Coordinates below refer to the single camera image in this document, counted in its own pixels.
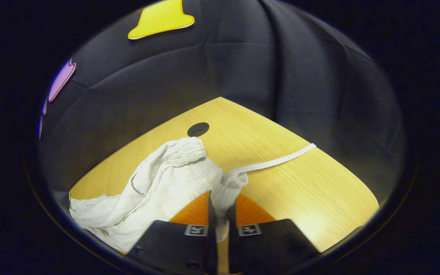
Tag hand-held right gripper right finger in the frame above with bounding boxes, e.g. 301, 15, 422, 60
227, 193, 320, 274

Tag black backdrop cloth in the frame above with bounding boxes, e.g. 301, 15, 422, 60
39, 0, 406, 207

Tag white jeans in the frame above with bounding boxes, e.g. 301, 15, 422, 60
69, 137, 317, 253

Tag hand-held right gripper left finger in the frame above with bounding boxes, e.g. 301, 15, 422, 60
126, 191, 218, 275

